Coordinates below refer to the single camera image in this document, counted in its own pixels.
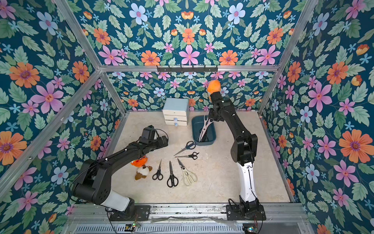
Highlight pink kitchen scissors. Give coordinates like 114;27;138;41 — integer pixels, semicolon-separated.
198;115;213;142

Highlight small black scissors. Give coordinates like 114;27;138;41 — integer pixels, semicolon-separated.
152;160;164;180
175;152;199;160

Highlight cream kitchen scissors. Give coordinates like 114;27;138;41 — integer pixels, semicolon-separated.
178;159;198;186

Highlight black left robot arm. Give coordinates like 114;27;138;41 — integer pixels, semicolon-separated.
71;136;168;212

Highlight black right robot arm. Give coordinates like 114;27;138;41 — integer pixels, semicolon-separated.
208;91;260;218

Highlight teal plastic storage box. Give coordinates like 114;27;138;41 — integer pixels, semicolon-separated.
191;115;216;146

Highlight black scissors centre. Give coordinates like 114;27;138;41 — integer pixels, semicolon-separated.
167;161;179;188

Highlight orange tiger plush toy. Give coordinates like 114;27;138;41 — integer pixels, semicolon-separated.
131;156;148;168

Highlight orange plush toy hanging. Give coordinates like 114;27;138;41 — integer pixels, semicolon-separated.
207;80;221;101

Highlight cream mini drawer cabinet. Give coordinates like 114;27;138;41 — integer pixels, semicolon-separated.
162;98;189;126

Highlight brown white plush toy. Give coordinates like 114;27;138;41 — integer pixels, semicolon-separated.
135;165;153;180

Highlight white ventilation grille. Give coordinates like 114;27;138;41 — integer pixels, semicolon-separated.
74;223;244;234

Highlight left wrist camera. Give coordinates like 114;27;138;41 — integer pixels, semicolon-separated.
139;125;156;144

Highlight blue handled scissors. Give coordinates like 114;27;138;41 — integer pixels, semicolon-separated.
174;140;196;156

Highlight black wall hook rail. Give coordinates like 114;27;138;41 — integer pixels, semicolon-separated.
156;65;218;73

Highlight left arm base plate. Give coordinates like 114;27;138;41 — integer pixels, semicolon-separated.
110;205;151;222

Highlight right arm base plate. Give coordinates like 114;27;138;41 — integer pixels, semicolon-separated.
226;204;266;221

